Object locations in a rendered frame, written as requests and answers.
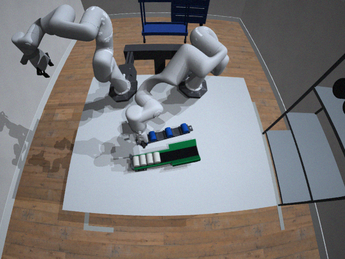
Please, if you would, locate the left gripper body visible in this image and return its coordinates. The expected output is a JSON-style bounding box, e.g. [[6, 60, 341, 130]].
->
[[135, 130, 148, 144]]

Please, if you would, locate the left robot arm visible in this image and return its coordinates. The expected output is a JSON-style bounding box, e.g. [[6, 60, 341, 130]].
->
[[121, 26, 229, 141]]

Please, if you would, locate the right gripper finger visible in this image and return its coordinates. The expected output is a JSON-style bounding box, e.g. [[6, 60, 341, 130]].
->
[[37, 67, 50, 78], [45, 53, 54, 66]]

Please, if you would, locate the white cylinder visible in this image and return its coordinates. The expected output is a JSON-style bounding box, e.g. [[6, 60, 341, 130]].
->
[[146, 153, 154, 165], [153, 152, 161, 163]]

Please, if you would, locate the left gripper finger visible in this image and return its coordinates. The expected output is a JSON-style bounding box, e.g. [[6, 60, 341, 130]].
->
[[141, 141, 147, 149]]

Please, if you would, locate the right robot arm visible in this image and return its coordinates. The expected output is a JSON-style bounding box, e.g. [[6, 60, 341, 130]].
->
[[11, 4, 131, 95]]

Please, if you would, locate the grey cylinder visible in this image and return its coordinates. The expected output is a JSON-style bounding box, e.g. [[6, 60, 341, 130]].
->
[[133, 156, 140, 167], [139, 155, 147, 166]]

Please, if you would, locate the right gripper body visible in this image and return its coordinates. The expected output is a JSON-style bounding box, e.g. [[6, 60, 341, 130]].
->
[[29, 49, 50, 71]]

